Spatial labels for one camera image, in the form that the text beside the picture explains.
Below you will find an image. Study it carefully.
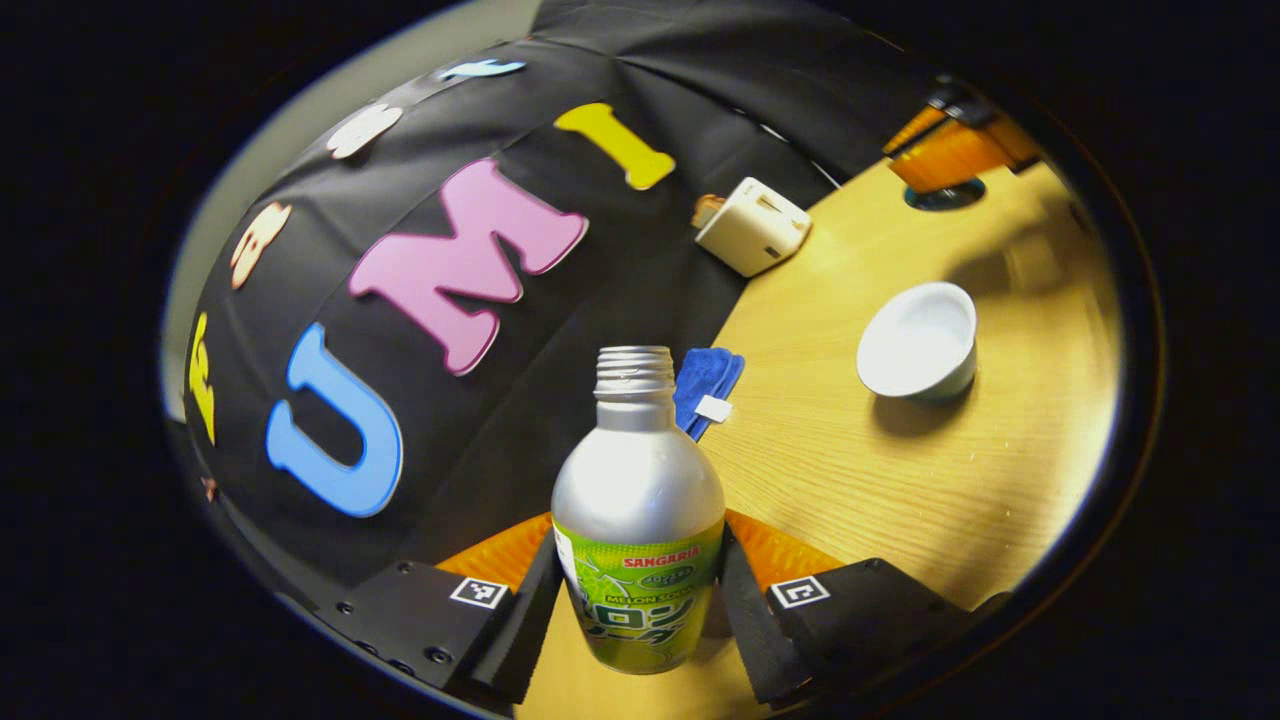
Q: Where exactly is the teal ceramic teacup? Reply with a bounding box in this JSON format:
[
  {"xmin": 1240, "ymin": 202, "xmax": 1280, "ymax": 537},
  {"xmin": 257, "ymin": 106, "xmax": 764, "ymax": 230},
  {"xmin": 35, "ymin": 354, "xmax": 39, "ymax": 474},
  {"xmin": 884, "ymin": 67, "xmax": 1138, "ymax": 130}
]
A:
[{"xmin": 856, "ymin": 281, "xmax": 978, "ymax": 404}]

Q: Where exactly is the silver green water bottle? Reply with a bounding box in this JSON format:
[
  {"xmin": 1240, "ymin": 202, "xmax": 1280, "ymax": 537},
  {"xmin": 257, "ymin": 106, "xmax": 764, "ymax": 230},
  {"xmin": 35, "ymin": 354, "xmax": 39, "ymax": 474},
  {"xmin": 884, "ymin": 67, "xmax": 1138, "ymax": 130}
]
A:
[{"xmin": 551, "ymin": 346, "xmax": 727, "ymax": 675}]

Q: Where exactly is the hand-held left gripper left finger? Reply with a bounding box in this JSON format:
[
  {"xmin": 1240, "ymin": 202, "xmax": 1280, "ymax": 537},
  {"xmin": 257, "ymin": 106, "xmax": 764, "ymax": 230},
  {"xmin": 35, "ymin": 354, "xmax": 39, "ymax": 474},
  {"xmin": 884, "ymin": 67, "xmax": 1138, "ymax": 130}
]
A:
[{"xmin": 315, "ymin": 512, "xmax": 563, "ymax": 706}]

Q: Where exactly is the black backdrop cloth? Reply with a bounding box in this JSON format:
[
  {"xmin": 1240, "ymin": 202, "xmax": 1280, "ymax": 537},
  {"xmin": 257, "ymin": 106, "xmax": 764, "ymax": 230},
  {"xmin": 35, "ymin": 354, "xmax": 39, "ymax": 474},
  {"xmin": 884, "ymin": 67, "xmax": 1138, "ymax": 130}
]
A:
[{"xmin": 180, "ymin": 0, "xmax": 961, "ymax": 591}]

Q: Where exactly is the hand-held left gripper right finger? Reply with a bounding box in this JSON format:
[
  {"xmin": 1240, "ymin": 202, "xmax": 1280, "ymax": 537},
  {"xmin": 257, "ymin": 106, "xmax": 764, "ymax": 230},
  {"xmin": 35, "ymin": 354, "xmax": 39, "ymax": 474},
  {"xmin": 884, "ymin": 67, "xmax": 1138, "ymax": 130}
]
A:
[{"xmin": 718, "ymin": 508, "xmax": 1013, "ymax": 706}]

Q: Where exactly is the blue folded towel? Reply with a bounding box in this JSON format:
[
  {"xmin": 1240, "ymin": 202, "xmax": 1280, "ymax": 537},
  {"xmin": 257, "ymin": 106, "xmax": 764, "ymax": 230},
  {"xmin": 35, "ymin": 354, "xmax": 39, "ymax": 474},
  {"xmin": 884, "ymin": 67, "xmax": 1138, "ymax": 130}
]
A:
[{"xmin": 673, "ymin": 347, "xmax": 746, "ymax": 442}]

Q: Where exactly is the white toaster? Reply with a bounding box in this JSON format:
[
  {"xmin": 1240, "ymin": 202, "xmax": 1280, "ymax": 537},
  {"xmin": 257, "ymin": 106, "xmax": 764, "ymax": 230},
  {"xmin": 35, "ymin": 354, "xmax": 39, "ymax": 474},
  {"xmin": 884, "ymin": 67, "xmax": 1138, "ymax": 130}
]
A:
[{"xmin": 695, "ymin": 177, "xmax": 813, "ymax": 278}]

